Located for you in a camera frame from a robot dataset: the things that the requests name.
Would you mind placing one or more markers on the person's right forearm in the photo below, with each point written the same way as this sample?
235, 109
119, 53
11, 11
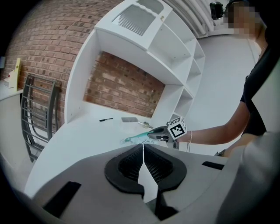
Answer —
210, 135

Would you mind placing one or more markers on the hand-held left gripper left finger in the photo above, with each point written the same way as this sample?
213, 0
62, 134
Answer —
122, 170

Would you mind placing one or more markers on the person's head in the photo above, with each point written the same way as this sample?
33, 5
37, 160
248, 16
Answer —
245, 17

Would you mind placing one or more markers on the white ribbed glass cabinet door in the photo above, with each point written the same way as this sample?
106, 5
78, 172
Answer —
153, 28

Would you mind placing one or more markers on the person's olive trousers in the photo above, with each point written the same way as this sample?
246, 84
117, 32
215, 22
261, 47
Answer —
222, 153

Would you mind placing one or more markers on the black metal folding rack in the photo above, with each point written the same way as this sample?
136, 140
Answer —
39, 118

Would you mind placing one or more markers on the black head-worn camera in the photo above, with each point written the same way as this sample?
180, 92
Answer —
216, 11

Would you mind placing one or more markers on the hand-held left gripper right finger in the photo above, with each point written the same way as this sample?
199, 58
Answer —
168, 168

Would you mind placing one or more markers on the light blue plastic bag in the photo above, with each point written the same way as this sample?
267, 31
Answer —
140, 136

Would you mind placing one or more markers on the white desk with hutch shelves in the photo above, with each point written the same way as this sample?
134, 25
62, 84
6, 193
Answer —
76, 140

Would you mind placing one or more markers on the white pen holder box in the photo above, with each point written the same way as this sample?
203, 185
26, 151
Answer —
129, 125

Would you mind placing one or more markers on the white side desk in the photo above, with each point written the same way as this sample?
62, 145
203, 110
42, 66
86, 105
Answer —
8, 105

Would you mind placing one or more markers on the person's dark shirt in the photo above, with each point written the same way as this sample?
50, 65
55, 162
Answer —
258, 92

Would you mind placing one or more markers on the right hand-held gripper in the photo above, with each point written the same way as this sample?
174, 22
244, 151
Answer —
177, 129

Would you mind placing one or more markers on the black marker pen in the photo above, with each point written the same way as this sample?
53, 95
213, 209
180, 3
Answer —
106, 119

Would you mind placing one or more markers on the black and brass clip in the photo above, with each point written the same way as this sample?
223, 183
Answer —
145, 125

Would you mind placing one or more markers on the small white box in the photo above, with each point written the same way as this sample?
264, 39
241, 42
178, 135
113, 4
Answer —
11, 81

